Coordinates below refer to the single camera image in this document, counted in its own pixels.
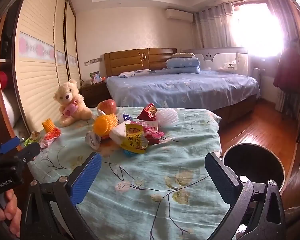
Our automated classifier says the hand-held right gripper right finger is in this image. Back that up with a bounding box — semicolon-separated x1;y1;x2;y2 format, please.
205;152;287;240

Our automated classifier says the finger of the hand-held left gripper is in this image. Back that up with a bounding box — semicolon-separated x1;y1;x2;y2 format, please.
17;143;41;167
0;136;21;155

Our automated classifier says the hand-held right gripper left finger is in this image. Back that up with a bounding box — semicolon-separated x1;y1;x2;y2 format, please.
20;152;102;240

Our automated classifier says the black metal-rimmed bin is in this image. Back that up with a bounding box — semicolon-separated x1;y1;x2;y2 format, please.
221;142;285;193

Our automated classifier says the white purple wrapper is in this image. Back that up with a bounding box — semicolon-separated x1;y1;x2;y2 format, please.
85;131;102;150

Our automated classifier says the white tissue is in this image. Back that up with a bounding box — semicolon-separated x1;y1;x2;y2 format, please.
109;124;127;145

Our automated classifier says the yellow snack packet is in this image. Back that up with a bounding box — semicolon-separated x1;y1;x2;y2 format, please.
120;123;149;154

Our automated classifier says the blue white plastic bag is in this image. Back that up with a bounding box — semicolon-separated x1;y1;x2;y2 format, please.
118;113;133;125

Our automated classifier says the red glossy packet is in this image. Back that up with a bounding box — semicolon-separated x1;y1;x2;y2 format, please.
143;132;165;145

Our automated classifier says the white foam fruit net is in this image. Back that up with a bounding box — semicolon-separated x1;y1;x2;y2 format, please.
155;108;178;127

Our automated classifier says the pink candy packet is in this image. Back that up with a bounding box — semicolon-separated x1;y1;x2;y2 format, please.
132;120;165;138

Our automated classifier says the red snack wrapper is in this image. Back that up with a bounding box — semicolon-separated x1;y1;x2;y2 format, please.
137;103;158;121

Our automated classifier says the person's left hand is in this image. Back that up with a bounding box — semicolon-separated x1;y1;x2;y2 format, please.
0;189;22;238

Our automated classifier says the green candy wrapper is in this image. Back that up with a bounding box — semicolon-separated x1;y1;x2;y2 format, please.
24;131;42;146

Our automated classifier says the orange candy wrapper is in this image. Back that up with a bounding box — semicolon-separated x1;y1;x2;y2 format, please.
44;127;62;142

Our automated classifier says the yellow corn toy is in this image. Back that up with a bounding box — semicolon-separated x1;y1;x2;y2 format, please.
42;118;55;132

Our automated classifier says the white rolled bedding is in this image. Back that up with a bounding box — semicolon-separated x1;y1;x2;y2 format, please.
2;90;15;126

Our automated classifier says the cream teddy bear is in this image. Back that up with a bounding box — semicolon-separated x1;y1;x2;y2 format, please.
54;79;93;127

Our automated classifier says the teal floral blanket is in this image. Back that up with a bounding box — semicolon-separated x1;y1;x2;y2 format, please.
27;106;230;240

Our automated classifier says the cream slatted wardrobe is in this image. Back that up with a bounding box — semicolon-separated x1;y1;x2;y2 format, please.
0;0;82;153

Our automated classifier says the red apple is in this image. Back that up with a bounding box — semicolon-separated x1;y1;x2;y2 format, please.
97;99;117;115

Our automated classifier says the wooden nightstand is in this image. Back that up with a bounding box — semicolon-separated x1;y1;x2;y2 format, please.
79;82;110;108

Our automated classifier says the bed with blue sheet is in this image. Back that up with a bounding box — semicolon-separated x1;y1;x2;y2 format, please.
105;69;261;123

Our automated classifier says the white radiator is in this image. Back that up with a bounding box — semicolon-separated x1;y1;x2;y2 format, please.
252;67;262;85

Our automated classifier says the white printed cloth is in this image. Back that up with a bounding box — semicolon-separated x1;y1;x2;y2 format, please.
118;69;155;78

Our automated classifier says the folded blue quilt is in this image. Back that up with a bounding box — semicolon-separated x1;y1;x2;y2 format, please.
166;57;200;74

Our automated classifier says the wooden headboard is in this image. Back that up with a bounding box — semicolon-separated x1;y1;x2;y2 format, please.
104;47;177;78

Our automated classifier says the small beige pillow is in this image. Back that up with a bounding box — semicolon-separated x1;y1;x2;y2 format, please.
172;52;195;59

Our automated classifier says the red coat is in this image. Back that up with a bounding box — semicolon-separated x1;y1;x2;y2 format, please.
273;39;300;90

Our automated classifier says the grey dotted curtain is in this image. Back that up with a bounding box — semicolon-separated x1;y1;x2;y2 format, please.
266;0;300;120
194;1;237;49

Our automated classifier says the bright window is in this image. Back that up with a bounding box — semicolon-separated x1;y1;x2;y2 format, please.
230;1;285;58

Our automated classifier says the white air conditioner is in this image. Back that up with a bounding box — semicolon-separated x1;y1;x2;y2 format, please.
165;8;194;22

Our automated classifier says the wall switch panel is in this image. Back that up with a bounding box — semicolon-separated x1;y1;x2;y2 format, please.
84;58;103;66

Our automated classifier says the grey bed guard rail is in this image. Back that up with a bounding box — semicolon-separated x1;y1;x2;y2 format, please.
181;46;249;77

